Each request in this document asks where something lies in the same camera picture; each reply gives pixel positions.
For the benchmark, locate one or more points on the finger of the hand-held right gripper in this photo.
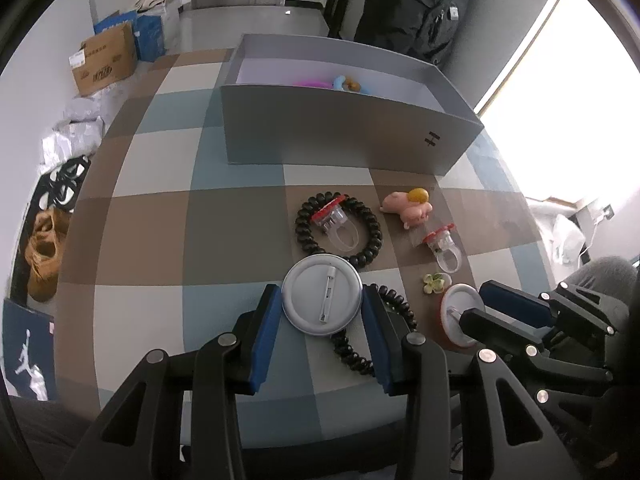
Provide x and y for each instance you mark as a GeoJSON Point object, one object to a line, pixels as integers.
{"type": "Point", "coordinates": [510, 302]}
{"type": "Point", "coordinates": [500, 330]}

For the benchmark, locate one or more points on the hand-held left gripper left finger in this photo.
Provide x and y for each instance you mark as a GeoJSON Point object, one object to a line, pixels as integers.
{"type": "Point", "coordinates": [265, 335]}

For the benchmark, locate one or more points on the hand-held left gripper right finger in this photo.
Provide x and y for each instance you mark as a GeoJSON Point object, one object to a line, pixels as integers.
{"type": "Point", "coordinates": [376, 335]}

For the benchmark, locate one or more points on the red-rimmed round pin badge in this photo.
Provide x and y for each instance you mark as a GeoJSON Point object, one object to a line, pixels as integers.
{"type": "Point", "coordinates": [454, 325]}

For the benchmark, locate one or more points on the white round pin badge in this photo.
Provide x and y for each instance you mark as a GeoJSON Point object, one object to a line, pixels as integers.
{"type": "Point", "coordinates": [310, 285]}

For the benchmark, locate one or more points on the small green flower clip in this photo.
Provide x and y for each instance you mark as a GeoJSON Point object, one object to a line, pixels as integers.
{"type": "Point", "coordinates": [434, 283]}

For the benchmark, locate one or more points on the pink pig hair clip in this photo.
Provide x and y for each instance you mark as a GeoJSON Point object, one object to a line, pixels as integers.
{"type": "Point", "coordinates": [410, 212]}

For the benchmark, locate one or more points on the grey cardboard storage box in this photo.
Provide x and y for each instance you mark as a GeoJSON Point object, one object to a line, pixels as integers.
{"type": "Point", "coordinates": [325, 130]}

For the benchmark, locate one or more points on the white crumpled plastic bag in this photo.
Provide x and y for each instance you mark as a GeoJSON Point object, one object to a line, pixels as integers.
{"type": "Point", "coordinates": [560, 232]}

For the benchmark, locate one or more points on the person's grey trouser leg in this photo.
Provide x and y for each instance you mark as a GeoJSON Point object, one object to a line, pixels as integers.
{"type": "Point", "coordinates": [605, 272]}

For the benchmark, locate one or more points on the brown boot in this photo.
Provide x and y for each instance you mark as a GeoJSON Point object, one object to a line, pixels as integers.
{"type": "Point", "coordinates": [42, 272]}
{"type": "Point", "coordinates": [50, 227]}

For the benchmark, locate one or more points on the blue shoe box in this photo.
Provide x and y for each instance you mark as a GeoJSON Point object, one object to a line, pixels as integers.
{"type": "Point", "coordinates": [27, 350]}

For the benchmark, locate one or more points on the small orange charm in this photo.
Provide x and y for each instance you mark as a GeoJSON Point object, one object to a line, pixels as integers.
{"type": "Point", "coordinates": [353, 85]}

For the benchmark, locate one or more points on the black backpack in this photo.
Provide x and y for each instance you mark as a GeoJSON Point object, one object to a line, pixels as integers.
{"type": "Point", "coordinates": [425, 5]}

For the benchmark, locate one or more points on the brown cardboard box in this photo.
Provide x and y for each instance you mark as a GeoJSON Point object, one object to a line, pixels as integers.
{"type": "Point", "coordinates": [102, 62]}

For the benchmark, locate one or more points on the blue cardboard box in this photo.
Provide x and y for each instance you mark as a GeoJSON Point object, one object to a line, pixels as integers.
{"type": "Point", "coordinates": [150, 35]}

